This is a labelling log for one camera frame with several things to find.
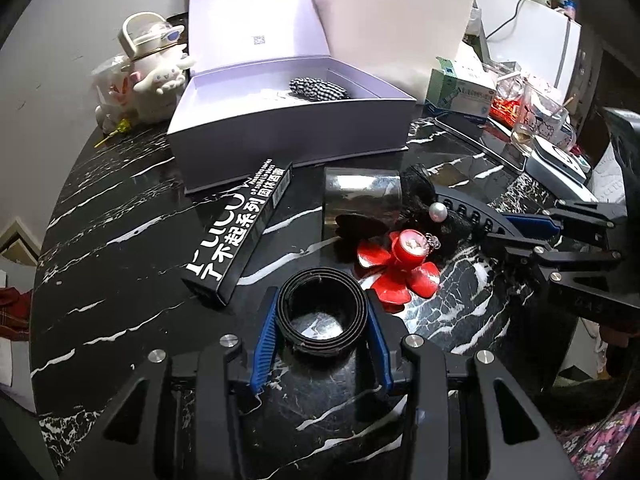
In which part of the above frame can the long black text box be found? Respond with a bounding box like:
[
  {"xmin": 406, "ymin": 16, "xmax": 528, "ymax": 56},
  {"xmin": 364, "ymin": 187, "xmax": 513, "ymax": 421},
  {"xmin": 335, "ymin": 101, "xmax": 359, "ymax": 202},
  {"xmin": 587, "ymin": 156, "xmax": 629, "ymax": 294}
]
[{"xmin": 182, "ymin": 158, "xmax": 292, "ymax": 308}]

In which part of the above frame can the tablet with dark screen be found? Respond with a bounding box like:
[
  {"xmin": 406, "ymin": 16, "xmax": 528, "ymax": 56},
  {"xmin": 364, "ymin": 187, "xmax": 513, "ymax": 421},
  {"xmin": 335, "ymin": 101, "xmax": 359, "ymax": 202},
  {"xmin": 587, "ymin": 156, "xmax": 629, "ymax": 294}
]
[{"xmin": 435, "ymin": 113, "xmax": 526, "ymax": 174}]

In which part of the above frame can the black pearl bow clip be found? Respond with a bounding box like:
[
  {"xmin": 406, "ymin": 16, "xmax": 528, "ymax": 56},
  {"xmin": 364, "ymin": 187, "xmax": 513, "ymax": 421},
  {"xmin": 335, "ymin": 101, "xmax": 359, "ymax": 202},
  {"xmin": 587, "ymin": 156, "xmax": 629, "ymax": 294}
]
[{"xmin": 336, "ymin": 164, "xmax": 475, "ymax": 260}]

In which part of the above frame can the white cinnamoroll kettle toy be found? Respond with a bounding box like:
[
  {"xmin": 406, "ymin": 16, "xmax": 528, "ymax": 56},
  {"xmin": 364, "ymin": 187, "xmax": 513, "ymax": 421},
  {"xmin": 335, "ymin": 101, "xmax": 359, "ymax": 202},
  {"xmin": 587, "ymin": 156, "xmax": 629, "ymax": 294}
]
[{"xmin": 91, "ymin": 12, "xmax": 193, "ymax": 136}]

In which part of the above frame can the black elastic band roll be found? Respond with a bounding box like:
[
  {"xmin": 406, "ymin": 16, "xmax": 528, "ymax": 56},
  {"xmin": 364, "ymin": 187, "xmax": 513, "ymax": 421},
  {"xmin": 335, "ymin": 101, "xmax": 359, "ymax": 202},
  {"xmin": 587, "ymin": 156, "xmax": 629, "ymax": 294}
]
[{"xmin": 276, "ymin": 266, "xmax": 368, "ymax": 360}]

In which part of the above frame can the red flower hair clip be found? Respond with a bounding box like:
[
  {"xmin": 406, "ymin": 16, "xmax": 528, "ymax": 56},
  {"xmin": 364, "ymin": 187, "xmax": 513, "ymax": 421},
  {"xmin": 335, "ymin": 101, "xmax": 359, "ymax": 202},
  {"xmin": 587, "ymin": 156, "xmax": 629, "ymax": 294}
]
[{"xmin": 356, "ymin": 229, "xmax": 440, "ymax": 313}]

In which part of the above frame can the black curved hair comb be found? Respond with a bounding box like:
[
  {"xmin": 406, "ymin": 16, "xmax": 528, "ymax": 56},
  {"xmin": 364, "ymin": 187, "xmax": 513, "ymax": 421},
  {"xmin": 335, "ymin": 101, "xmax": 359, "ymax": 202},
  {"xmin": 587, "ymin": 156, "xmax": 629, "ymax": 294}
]
[{"xmin": 427, "ymin": 185, "xmax": 521, "ymax": 240}]

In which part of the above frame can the lilac open gift box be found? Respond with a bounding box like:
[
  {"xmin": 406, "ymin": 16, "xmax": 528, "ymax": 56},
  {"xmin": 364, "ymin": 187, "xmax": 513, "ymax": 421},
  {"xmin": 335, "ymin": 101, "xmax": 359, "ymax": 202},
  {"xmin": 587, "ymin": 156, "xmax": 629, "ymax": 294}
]
[{"xmin": 167, "ymin": 0, "xmax": 416, "ymax": 194}]

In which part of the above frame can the yellow small stick toy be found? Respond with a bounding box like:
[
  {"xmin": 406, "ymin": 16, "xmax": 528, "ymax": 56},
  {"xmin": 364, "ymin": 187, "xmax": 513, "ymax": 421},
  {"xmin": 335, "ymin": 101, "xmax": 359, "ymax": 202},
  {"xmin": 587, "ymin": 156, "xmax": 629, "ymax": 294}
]
[{"xmin": 94, "ymin": 118, "xmax": 134, "ymax": 148}]

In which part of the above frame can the red snack packet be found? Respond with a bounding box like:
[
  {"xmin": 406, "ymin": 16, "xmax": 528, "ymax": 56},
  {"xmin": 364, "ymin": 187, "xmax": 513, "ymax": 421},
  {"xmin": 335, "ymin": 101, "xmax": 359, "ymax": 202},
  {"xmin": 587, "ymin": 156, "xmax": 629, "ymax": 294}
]
[{"xmin": 489, "ymin": 96, "xmax": 521, "ymax": 127}]

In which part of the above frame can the green white medicine box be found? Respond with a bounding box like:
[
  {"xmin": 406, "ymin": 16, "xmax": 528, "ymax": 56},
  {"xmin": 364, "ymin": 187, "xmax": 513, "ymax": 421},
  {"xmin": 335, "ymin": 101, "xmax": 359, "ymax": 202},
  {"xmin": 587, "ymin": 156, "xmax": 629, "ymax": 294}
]
[{"xmin": 425, "ymin": 58, "xmax": 497, "ymax": 119}]

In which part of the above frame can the white foam block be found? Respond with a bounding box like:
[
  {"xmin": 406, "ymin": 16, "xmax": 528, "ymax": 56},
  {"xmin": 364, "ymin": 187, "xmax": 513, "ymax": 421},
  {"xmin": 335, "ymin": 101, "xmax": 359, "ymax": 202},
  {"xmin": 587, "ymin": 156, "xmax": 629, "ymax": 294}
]
[{"xmin": 314, "ymin": 0, "xmax": 474, "ymax": 103}]

